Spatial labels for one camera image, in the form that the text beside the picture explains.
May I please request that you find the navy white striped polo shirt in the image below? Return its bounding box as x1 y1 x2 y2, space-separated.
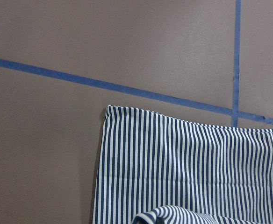
93 105 273 224

